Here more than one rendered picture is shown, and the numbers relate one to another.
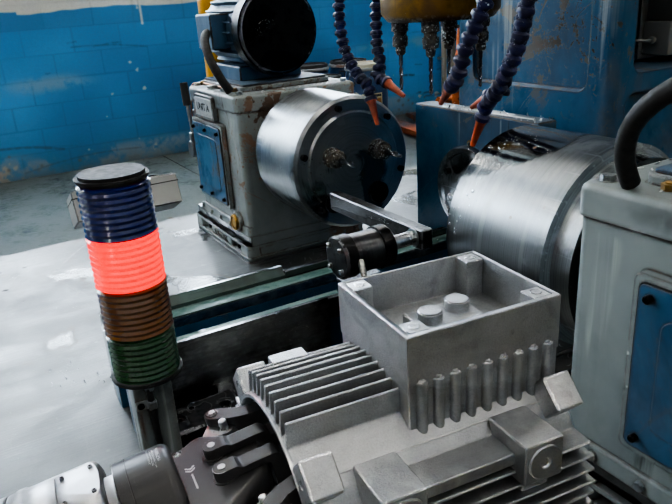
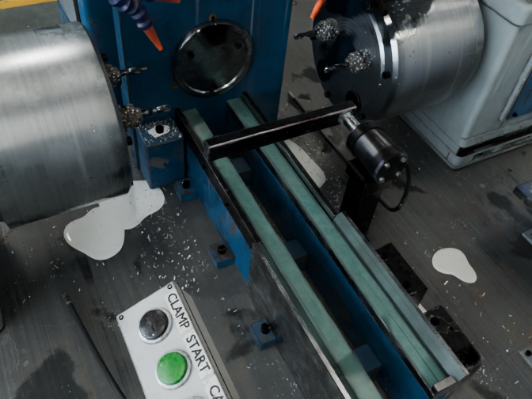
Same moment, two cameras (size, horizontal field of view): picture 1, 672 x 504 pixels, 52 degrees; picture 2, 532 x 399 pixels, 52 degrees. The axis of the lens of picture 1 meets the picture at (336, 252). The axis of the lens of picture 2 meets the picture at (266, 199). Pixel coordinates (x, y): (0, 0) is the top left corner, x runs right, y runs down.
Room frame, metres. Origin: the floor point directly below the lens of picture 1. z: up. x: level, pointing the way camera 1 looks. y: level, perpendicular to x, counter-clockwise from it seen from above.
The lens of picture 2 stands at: (1.05, 0.57, 1.56)
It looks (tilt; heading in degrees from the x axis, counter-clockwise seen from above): 48 degrees down; 266
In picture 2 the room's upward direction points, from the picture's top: 8 degrees clockwise
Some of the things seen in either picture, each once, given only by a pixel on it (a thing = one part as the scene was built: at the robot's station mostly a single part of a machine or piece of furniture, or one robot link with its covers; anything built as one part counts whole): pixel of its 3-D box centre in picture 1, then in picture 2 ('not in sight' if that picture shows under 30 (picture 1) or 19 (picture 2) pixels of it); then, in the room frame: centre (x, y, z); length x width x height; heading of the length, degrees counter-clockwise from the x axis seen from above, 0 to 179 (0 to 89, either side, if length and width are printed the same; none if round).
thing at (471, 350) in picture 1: (444, 334); not in sight; (0.44, -0.07, 1.11); 0.12 x 0.11 x 0.07; 113
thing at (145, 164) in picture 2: not in sight; (161, 152); (1.21, -0.15, 0.86); 0.07 x 0.06 x 0.12; 29
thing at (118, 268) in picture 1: (126, 256); not in sight; (0.55, 0.18, 1.14); 0.06 x 0.06 x 0.04
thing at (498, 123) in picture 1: (493, 205); (199, 62); (1.15, -0.28, 0.97); 0.30 x 0.11 x 0.34; 29
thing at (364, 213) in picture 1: (375, 217); (283, 130); (1.00, -0.06, 1.01); 0.26 x 0.04 x 0.03; 29
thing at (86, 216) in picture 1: (117, 206); not in sight; (0.55, 0.18, 1.19); 0.06 x 0.06 x 0.04
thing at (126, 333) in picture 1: (135, 304); not in sight; (0.55, 0.18, 1.10); 0.06 x 0.06 x 0.04
